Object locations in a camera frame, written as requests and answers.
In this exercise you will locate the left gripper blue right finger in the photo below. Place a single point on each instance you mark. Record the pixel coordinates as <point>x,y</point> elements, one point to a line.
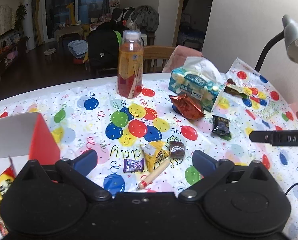
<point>203,163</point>

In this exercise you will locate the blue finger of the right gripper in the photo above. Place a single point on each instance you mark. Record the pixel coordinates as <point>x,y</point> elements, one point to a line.
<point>261,136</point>

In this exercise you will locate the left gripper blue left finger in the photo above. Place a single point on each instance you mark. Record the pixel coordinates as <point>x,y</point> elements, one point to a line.
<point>86,162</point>

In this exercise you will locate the black sesame snack packet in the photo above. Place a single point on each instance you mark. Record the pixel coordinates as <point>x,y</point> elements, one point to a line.
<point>221,127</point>

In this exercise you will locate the yellow snack packet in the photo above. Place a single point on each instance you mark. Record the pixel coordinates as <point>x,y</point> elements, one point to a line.
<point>154,152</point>

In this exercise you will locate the red brown foil snack bag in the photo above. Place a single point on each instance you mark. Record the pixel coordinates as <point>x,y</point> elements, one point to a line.
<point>187,106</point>

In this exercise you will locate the brown chocolate cake piece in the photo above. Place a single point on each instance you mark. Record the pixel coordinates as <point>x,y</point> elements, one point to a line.
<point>176,149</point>

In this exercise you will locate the purple candy wrapper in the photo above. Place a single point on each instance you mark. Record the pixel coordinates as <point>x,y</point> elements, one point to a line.
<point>131,165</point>

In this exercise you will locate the wooden pen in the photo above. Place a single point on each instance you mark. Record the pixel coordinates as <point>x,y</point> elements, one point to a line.
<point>153,175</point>

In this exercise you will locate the green gold snack wrapper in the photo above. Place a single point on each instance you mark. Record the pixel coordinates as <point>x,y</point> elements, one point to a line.
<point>233,89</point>

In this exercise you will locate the balloon pattern tablecloth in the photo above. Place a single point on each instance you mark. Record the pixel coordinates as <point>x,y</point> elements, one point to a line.
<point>93,116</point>

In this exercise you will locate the red white cardboard box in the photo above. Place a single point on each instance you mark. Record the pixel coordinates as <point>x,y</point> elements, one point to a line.
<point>28,134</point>

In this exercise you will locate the blue tissue box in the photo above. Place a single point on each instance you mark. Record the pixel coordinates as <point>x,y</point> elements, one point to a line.
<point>200,79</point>

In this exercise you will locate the grey desk lamp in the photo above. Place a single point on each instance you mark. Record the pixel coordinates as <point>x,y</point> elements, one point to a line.
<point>290,36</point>

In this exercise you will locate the pink cloth on chair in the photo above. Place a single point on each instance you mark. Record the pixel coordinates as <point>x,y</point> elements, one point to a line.
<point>179,56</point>

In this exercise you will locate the orange juice bottle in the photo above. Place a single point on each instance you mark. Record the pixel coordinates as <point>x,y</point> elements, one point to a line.
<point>130,64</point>

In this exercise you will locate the small round stool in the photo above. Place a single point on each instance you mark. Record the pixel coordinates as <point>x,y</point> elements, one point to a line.
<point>49,52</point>

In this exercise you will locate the wooden chair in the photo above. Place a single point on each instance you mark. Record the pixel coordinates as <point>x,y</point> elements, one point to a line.
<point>156,57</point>

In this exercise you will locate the black bag green stripe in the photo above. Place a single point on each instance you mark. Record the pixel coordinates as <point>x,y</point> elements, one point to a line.
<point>103,46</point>

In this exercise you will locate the yellow giraffe toy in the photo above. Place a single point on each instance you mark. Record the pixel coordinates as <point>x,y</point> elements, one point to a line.
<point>71,9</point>

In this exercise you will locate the white tower fan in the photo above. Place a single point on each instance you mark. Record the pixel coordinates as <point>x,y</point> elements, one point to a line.
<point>28,25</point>

